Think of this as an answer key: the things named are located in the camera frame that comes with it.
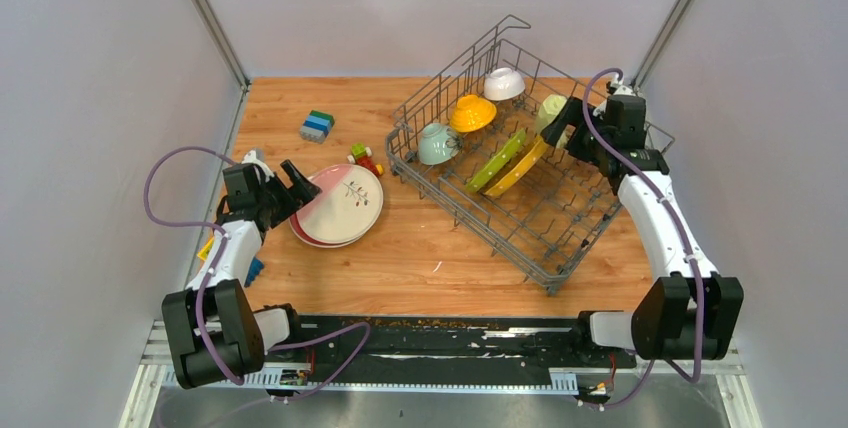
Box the pale yellow mug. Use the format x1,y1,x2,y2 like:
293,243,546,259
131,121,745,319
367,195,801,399
534,94,568,135

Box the red teal flower plate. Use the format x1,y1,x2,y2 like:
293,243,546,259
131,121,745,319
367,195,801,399
289,212,379,248

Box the yellow polka dot plate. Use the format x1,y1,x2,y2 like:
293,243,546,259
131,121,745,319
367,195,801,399
484,135,549,198

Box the pink white leaf plate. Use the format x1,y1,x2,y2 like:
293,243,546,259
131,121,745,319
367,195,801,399
295,164,384,217

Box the white bowl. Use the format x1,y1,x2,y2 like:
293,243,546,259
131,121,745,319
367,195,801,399
483,67,526,101

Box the green polka dot plate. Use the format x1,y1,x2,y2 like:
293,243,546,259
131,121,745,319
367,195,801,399
465,128,527,194

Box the yellow bowl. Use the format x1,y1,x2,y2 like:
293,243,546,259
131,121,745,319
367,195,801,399
449,94,497,133

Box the grey wire dish rack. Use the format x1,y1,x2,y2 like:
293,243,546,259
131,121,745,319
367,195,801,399
385,14,677,297

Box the pale green bowl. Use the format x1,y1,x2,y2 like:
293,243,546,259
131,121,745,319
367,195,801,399
417,123,463,166

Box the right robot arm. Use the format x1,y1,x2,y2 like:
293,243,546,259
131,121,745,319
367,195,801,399
536,94,744,366

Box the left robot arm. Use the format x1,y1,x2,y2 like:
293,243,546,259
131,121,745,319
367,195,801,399
162,156,321,389

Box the blue toy brick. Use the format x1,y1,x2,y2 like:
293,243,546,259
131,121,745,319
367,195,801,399
244,257,264,288

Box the red green toy bricks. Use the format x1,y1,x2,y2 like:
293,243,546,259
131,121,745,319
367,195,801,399
347,143,385,177

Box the green blue toy block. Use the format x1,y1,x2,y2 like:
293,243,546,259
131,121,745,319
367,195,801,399
299,110,335,144

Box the yellow toy brick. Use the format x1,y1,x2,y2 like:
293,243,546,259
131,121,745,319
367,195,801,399
196,236,215,262

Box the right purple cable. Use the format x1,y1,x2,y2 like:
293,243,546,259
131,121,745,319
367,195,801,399
580,67,706,385

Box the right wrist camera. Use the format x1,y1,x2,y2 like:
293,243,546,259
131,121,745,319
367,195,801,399
591,81,636,117

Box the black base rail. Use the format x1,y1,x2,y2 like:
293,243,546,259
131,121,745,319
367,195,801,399
266,314,637,390

